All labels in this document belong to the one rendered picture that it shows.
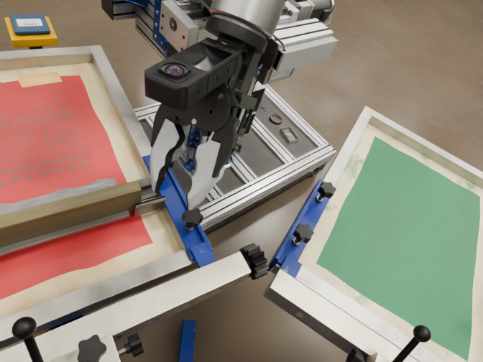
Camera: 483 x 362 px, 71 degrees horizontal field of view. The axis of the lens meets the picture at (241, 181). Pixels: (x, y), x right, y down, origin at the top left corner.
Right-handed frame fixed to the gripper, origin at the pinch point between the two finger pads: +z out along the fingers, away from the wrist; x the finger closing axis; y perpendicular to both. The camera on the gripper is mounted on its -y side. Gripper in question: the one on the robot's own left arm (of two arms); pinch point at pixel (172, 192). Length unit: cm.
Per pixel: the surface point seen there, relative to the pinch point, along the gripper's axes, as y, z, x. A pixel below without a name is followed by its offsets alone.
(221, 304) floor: 112, 86, 7
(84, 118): 41, 9, 51
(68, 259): 16.7, 30.4, 24.6
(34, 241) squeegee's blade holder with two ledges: 12.4, 27.4, 29.8
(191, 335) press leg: 91, 93, 11
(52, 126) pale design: 34, 13, 54
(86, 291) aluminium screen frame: 12.5, 30.7, 15.6
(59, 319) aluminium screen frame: 8.0, 34.7, 16.2
